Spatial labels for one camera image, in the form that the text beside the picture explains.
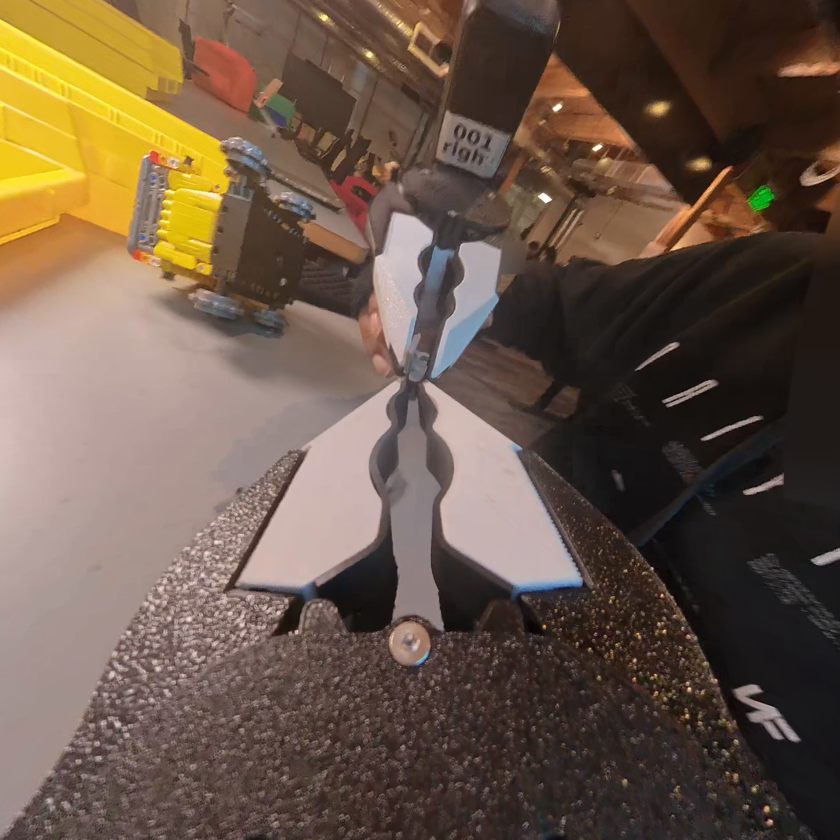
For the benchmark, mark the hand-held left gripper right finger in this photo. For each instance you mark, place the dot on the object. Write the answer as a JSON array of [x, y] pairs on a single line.
[[505, 512]]

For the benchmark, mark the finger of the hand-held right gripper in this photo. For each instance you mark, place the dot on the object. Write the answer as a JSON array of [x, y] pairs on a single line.
[[397, 282], [476, 289]]

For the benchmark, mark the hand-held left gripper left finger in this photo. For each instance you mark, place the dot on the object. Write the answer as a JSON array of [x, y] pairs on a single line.
[[315, 512]]

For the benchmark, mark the grey track link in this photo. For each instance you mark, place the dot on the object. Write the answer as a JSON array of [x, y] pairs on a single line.
[[417, 367]]

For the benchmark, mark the person's right forearm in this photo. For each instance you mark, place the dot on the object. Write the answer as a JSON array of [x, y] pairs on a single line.
[[623, 295]]

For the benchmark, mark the light grey desk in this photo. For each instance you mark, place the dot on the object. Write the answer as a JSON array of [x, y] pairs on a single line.
[[98, 426]]

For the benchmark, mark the person's right hand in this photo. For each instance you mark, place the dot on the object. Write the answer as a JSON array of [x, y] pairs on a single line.
[[334, 285]]

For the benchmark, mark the grey table with wood edge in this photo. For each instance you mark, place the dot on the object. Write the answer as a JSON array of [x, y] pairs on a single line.
[[334, 233]]

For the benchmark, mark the red plastic object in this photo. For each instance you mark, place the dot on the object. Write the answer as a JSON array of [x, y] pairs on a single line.
[[354, 193]]

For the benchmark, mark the black yellow toy brick vehicle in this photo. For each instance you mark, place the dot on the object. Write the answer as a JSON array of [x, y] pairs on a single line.
[[262, 249]]

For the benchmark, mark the green block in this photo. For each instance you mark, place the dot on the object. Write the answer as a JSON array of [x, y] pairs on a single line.
[[279, 110]]

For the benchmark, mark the red beanbag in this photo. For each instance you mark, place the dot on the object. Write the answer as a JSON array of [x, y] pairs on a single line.
[[223, 72]]

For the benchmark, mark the green exit sign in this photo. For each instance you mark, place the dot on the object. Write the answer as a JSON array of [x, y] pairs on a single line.
[[761, 197]]

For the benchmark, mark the yellow plastic bin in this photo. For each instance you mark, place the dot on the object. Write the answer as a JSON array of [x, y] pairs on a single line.
[[65, 131], [98, 46]]

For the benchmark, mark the hanging white frame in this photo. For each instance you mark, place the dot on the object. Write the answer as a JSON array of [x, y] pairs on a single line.
[[430, 46]]

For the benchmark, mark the wooden post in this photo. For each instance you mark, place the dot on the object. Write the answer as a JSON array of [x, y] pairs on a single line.
[[695, 210]]

